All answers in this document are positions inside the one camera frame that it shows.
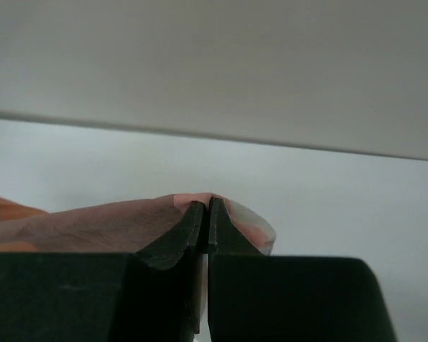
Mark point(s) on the orange blue checkered cloth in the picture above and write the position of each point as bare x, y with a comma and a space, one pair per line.
114, 227

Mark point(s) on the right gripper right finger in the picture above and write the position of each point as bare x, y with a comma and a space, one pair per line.
254, 297

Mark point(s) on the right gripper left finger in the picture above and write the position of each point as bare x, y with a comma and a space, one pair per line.
150, 295

